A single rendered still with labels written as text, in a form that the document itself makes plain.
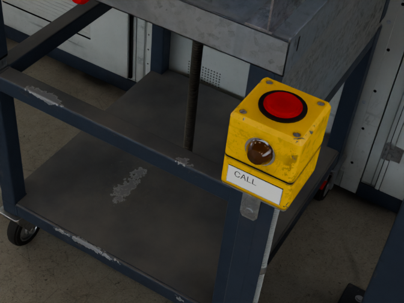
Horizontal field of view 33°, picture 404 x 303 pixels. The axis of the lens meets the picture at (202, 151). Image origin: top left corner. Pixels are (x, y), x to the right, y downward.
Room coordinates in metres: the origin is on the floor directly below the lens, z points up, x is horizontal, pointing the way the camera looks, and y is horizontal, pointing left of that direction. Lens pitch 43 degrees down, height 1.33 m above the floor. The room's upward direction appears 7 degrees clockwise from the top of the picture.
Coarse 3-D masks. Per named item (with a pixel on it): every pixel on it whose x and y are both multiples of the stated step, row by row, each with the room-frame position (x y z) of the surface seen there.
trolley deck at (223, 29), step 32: (96, 0) 0.89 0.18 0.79; (128, 0) 0.86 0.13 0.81; (160, 0) 0.84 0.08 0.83; (192, 0) 0.82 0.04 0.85; (224, 0) 0.83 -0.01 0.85; (256, 0) 0.84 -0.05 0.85; (320, 0) 0.86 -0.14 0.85; (192, 32) 0.81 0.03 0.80; (224, 32) 0.79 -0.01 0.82; (256, 32) 0.77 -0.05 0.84; (288, 32) 0.77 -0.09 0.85; (320, 32) 0.86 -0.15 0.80; (256, 64) 0.77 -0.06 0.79; (288, 64) 0.76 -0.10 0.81
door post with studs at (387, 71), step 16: (400, 16) 1.36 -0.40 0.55; (400, 32) 1.35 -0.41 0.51; (400, 48) 1.35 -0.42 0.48; (384, 64) 1.36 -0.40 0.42; (384, 80) 1.35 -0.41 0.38; (384, 96) 1.35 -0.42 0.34; (368, 112) 1.36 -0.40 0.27; (368, 128) 1.35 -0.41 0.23; (368, 144) 1.35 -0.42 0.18; (352, 160) 1.36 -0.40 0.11; (352, 176) 1.35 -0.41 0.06
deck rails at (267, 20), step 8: (272, 0) 0.77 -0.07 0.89; (280, 0) 0.78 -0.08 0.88; (288, 0) 0.81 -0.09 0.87; (296, 0) 0.84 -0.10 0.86; (304, 0) 0.85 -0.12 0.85; (264, 8) 0.82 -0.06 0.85; (272, 8) 0.76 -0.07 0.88; (280, 8) 0.79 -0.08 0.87; (288, 8) 0.82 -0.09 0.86; (296, 8) 0.83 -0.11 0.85; (256, 16) 0.80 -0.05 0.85; (264, 16) 0.80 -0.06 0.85; (272, 16) 0.77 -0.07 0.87; (280, 16) 0.79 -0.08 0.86; (288, 16) 0.81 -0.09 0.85; (248, 24) 0.78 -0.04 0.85; (256, 24) 0.78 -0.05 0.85; (264, 24) 0.78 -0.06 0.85; (272, 24) 0.77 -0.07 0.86; (280, 24) 0.78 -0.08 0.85; (272, 32) 0.76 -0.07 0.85
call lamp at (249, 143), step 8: (256, 136) 0.52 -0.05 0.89; (248, 144) 0.51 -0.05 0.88; (256, 144) 0.51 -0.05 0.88; (264, 144) 0.51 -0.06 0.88; (248, 152) 0.51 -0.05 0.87; (256, 152) 0.50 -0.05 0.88; (264, 152) 0.50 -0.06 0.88; (272, 152) 0.51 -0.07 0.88; (256, 160) 0.50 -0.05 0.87; (264, 160) 0.50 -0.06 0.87; (272, 160) 0.50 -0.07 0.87
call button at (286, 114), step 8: (272, 96) 0.56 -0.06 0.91; (280, 96) 0.56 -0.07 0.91; (288, 96) 0.56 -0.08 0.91; (264, 104) 0.55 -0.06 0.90; (272, 104) 0.54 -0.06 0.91; (280, 104) 0.55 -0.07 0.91; (288, 104) 0.55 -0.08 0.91; (296, 104) 0.55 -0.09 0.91; (272, 112) 0.53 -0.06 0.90; (280, 112) 0.53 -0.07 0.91; (288, 112) 0.53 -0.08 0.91; (296, 112) 0.54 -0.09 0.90
